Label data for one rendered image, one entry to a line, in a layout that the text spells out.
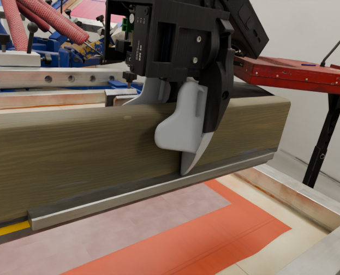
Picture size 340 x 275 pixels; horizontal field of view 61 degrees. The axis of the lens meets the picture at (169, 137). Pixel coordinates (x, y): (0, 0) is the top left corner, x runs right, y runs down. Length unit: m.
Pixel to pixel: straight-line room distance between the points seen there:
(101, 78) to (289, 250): 0.76
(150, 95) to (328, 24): 2.19
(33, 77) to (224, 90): 0.74
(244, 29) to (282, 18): 2.31
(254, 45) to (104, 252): 0.29
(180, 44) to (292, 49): 2.31
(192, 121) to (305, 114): 2.23
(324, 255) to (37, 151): 0.33
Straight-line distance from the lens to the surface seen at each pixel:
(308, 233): 0.50
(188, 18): 0.22
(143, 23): 0.22
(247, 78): 1.33
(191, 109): 0.25
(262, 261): 0.42
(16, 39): 1.18
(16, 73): 0.91
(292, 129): 2.53
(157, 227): 0.42
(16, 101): 0.86
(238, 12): 0.28
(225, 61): 0.24
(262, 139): 0.39
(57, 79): 0.94
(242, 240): 0.44
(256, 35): 0.31
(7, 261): 0.39
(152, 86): 0.29
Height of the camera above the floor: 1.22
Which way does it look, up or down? 22 degrees down
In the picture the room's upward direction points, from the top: 8 degrees clockwise
